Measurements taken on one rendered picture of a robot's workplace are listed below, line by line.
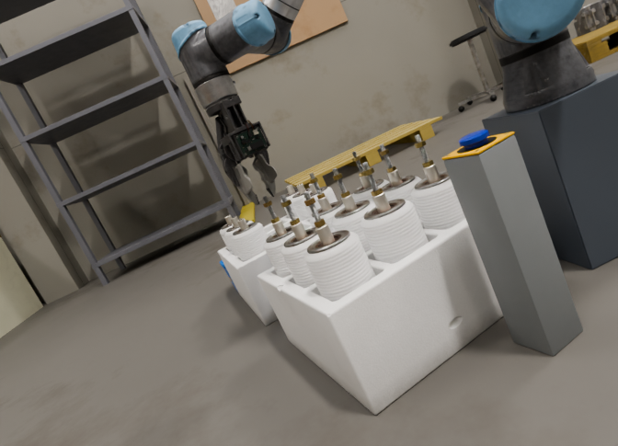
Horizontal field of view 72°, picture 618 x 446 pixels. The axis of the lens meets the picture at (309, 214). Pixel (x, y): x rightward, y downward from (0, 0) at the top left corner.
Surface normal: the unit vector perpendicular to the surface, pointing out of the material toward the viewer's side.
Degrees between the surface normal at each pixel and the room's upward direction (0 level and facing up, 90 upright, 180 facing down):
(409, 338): 90
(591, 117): 90
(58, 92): 90
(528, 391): 0
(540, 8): 97
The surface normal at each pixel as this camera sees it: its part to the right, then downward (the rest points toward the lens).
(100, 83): 0.13, 0.14
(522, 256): 0.38, 0.01
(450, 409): -0.41, -0.89
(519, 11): -0.21, 0.41
